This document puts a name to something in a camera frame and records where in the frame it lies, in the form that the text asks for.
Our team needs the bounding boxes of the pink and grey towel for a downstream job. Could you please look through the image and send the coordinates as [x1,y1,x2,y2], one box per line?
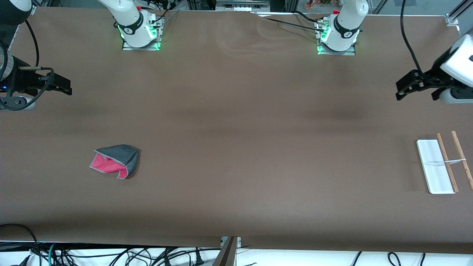
[89,144,140,180]

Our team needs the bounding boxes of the white towel rack wooden bars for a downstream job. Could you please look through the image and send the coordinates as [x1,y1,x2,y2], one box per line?
[416,131,473,195]

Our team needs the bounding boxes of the orange red object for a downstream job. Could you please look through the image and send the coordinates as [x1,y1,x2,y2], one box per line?
[306,0,333,10]

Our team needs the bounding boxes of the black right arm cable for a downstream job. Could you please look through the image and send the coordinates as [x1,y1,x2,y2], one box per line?
[24,20,40,68]

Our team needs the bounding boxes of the aluminium frame profile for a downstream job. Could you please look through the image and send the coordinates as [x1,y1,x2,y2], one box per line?
[445,0,473,26]

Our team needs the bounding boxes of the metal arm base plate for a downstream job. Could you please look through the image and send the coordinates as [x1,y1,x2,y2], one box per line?
[317,20,356,56]
[122,17,162,51]

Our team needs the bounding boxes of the metal frame with white connectors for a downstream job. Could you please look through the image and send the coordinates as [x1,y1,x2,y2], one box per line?
[216,0,270,11]

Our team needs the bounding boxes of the black cable with plug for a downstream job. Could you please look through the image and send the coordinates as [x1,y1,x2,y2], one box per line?
[190,248,205,266]

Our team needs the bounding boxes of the aluminium profile post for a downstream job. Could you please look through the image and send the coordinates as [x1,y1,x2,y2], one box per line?
[212,236,241,266]

